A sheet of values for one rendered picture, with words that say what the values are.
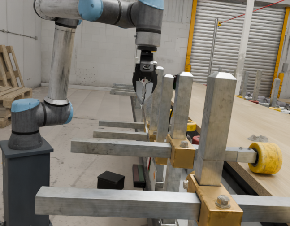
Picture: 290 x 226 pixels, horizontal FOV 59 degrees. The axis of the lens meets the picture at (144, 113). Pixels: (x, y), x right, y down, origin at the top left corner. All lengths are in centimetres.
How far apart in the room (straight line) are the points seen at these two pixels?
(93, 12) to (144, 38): 19
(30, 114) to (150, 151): 106
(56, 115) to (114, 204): 128
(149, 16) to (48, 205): 69
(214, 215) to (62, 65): 130
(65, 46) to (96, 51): 727
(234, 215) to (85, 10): 78
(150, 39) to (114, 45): 786
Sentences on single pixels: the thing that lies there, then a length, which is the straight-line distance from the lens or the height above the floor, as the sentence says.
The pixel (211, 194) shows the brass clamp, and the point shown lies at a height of 97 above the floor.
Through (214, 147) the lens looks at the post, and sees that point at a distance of 43.
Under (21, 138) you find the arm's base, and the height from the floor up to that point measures 66.
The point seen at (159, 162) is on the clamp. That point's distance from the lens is 89.
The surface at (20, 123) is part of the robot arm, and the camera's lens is 160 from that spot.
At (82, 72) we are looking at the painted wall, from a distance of 885.
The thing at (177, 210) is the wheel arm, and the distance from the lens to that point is 42.
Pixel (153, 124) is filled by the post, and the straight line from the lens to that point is 118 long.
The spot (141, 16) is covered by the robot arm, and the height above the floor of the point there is 131.
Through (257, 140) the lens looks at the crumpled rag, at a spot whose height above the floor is 91.
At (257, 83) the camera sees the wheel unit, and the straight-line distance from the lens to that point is 262.
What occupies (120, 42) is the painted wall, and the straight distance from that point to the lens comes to 877.
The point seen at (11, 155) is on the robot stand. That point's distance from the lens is 158.
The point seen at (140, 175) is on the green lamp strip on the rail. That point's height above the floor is 70.
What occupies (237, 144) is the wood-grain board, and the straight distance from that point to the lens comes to 98.
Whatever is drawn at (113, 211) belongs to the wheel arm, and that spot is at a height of 94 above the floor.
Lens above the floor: 117
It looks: 12 degrees down
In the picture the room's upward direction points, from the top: 5 degrees clockwise
